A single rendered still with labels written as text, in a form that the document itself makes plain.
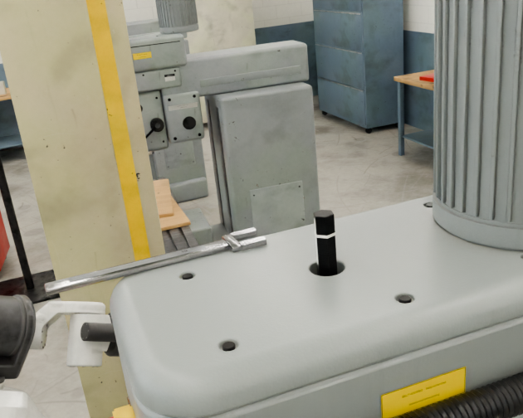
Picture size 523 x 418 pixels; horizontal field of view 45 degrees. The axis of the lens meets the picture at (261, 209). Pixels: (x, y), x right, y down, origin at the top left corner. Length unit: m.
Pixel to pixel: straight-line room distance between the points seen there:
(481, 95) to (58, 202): 1.90
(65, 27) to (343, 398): 1.86
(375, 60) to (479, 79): 7.34
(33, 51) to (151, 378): 1.82
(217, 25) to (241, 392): 8.61
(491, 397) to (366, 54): 7.37
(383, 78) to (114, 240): 6.02
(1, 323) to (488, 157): 0.69
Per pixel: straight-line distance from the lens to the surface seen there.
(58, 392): 3.92
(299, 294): 0.61
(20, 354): 1.01
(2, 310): 0.99
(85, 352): 1.24
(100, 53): 2.27
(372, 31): 7.91
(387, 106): 8.17
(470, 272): 0.65
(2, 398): 0.99
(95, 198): 2.38
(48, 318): 1.25
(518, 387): 0.64
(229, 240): 0.72
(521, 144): 0.66
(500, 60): 0.64
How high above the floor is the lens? 2.19
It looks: 22 degrees down
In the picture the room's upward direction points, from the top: 6 degrees counter-clockwise
